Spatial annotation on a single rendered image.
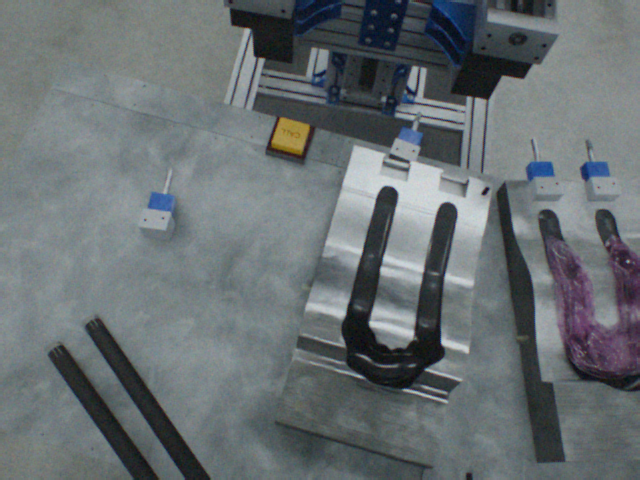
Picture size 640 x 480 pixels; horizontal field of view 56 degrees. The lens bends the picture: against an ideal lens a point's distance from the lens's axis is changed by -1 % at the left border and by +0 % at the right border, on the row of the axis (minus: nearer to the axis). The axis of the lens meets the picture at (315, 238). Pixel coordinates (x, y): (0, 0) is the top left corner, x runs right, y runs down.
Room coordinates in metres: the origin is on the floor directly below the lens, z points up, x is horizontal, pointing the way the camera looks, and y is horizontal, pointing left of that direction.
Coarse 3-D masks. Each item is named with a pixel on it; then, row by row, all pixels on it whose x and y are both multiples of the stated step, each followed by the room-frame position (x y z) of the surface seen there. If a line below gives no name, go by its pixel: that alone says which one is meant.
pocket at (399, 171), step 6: (384, 162) 0.56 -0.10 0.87; (390, 162) 0.56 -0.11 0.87; (396, 162) 0.56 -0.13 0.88; (384, 168) 0.55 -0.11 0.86; (390, 168) 0.55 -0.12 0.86; (396, 168) 0.56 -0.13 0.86; (402, 168) 0.56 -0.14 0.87; (408, 168) 0.56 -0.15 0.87; (384, 174) 0.54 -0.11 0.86; (390, 174) 0.54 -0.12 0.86; (396, 174) 0.54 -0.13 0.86; (402, 174) 0.55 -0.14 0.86; (408, 174) 0.54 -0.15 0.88; (402, 180) 0.53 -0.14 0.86
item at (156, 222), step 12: (168, 180) 0.47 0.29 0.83; (156, 192) 0.44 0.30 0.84; (168, 192) 0.45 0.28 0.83; (156, 204) 0.42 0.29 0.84; (168, 204) 0.42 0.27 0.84; (144, 216) 0.39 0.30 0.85; (156, 216) 0.39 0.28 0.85; (168, 216) 0.40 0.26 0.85; (144, 228) 0.37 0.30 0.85; (156, 228) 0.37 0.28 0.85; (168, 228) 0.38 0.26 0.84; (168, 240) 0.37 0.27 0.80
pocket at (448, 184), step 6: (444, 174) 0.55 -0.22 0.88; (444, 180) 0.55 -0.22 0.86; (450, 180) 0.55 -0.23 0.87; (456, 180) 0.54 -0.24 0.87; (462, 180) 0.55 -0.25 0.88; (468, 180) 0.54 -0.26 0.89; (438, 186) 0.53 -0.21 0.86; (444, 186) 0.53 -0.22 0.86; (450, 186) 0.54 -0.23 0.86; (456, 186) 0.54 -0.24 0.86; (462, 186) 0.54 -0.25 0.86; (444, 192) 0.52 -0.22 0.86; (450, 192) 0.52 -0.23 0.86; (456, 192) 0.53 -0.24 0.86; (462, 192) 0.53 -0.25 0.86
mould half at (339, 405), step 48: (432, 192) 0.50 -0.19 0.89; (480, 192) 0.52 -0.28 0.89; (336, 240) 0.39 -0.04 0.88; (480, 240) 0.43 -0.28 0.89; (336, 288) 0.29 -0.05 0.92; (384, 288) 0.31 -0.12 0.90; (336, 336) 0.21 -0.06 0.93; (384, 336) 0.22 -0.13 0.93; (288, 384) 0.14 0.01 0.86; (336, 384) 0.15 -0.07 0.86; (432, 384) 0.17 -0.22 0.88; (336, 432) 0.08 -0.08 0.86; (384, 432) 0.09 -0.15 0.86; (432, 432) 0.10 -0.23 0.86
